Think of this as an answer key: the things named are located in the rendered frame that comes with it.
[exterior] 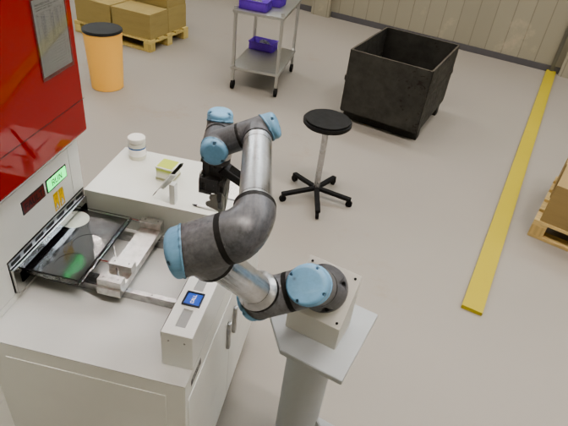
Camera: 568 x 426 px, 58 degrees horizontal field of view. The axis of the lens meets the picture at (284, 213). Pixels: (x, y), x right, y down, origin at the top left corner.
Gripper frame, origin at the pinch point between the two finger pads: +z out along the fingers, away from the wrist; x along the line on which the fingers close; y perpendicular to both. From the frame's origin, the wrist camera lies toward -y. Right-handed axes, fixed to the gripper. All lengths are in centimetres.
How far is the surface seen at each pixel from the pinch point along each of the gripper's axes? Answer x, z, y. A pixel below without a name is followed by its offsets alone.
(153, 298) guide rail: 19.0, 26.0, 16.9
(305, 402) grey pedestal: 19, 61, -38
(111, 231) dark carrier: -2.8, 20.7, 42.0
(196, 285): 19.5, 15.1, 2.1
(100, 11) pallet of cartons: -427, 79, 274
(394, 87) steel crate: -311, 64, -62
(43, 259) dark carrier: 18, 21, 55
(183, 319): 33.9, 15.1, 0.8
